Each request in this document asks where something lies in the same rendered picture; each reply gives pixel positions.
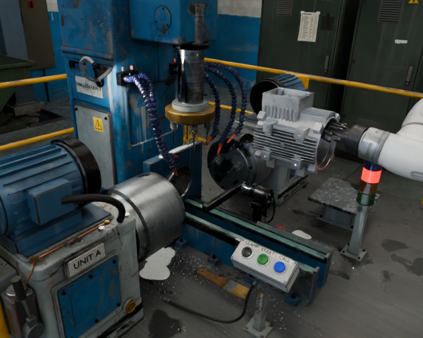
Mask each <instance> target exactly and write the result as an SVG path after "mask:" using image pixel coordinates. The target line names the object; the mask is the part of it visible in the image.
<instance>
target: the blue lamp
mask: <svg viewBox="0 0 423 338"><path fill-rule="evenodd" d="M364 168H365V169H367V170H370V171H374V172H378V171H381V170H382V166H380V165H378V164H374V163H372V162H370V161H367V160H365V163H364Z"/></svg>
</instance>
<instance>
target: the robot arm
mask: <svg viewBox="0 0 423 338"><path fill-rule="evenodd" d="M320 138H322V139H324V140H325V141H326V142H328V143H330V142H331V140H334V141H336V142H341V143H344V148H345V150H348V151H350V152H353V153H356V154H358V157H360V158H362V159H364V160H367V161H370V162H372V163H374V164H378V165H380V166H382V167H384V168H385V169H386V170H388V171H390V172H392V173H394V174H397V175H399V176H403V177H405V178H409V179H411V180H417V181H420V182H423V98H422V99H420V100H419V101H418V102H417V103H416V104H415V105H414V106H413V107H412V109H411V110H410V112H409V113H408V114H407V116H406V118H405V119H404V122H403V123H402V127H401V129H400V130H399V131H398V132H397V133H396V134H394V133H390V132H388V131H383V130H380V129H377V128H374V127H370V128H369V129H368V128H366V127H362V126H360V125H353V126H352V127H351V128H348V127H347V124H346V123H339V122H335V121H331V120H329V122H328V123H327V124H326V126H325V128H324V130H323V132H322V134H321V137H320Z"/></svg>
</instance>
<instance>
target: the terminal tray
mask: <svg viewBox="0 0 423 338"><path fill-rule="evenodd" d="M280 88H282V87H277V88H276V89H272V90H269V91H267V92H269V93H267V92H264V93H263V100H262V111H264V112H266V113H267V117H268V116H270V118H272V117H274V119H275V118H277V119H281V120H285V121H287V120H289V122H291V121H292V122H293V123H295V122H297V121H298V120H299V114H300V113H301V111H303V110H304V109H305V108H307V107H312V106H313V102H314V93H311V92H306V91H299V90H294V89H286V88H282V89H280ZM296 97H299V98H296Z"/></svg>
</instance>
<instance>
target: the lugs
mask: <svg viewBox="0 0 423 338"><path fill-rule="evenodd" d="M256 118H257V119H258V120H259V121H265V120H266V118H267V113H266V112H264V111H259V113H258V115H257V117H256ZM336 119H337V121H338V122H339V120H340V115H339V114H337V113H336ZM323 129H324V126H323V124H322V123H315V124H314V127H313V129H312V131H313V133H316V134H320V135H321V133H322V131H323ZM254 155H255V156H256V157H257V158H259V159H260V158H261V151H260V150H256V152H255V154H254ZM317 171H318V167H317V166H315V165H311V164H310V165H309V166H308V172H309V173H310V174H315V175H316V173H317Z"/></svg>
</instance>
